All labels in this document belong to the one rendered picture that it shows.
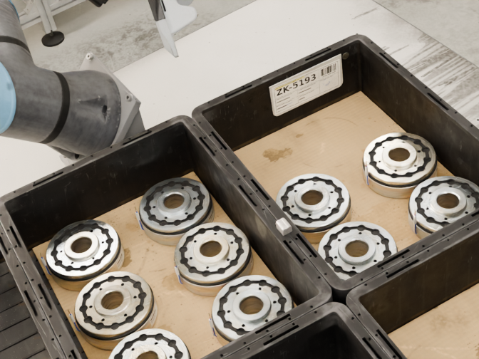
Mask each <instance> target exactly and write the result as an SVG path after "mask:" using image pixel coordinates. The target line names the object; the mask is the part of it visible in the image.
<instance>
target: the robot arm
mask: <svg viewBox="0 0 479 359"><path fill-rule="evenodd" d="M192 2H193V0H148V3H149V5H150V8H151V11H152V13H153V17H154V19H155V22H156V25H157V28H158V31H159V34H160V37H161V39H162V42H163V45H164V47H165V49H166V50H167V51H168V52H169V53H171V54H172V55H173V56H174V57H175V58H177V57H179V55H178V53H177V49H176V47H175V42H174V40H173V36H174V35H176V33H177V32H179V31H181V30H182V29H184V28H185V27H186V26H188V25H189V24H191V23H192V22H193V21H195V19H196V18H197V12H196V10H195V8H194V7H192V6H189V5H190V4H191V3H192ZM120 115H121V99H120V92H119V90H118V87H117V85H116V83H115V81H114V80H113V79H112V77H110V76H109V75H108V74H107V73H103V72H100V71H95V70H83V71H70V72H63V73H59V72H56V71H51V70H48V69H45V68H40V67H38V66H36V65H35V64H34V61H33V59H32V56H31V52H30V50H29V47H28V44H27V42H26V39H25V36H24V33H23V30H22V27H21V24H20V19H19V14H18V12H17V10H16V7H15V6H14V4H13V3H12V1H11V0H0V136H2V137H9V138H13V139H17V140H24V141H29V142H36V143H40V144H44V145H47V146H48V147H50V148H51V149H53V150H55V151H57V152H58V153H60V154H62V155H63V156H65V157H67V158H68V159H70V160H73V161H79V160H82V159H83V158H85V157H88V156H90V155H92V154H94V153H96V152H99V151H101V150H103V149H105V148H107V147H110V146H111V145H112V143H113V141H114V139H115V136H116V133H117V131H118V127H119V124H120Z"/></svg>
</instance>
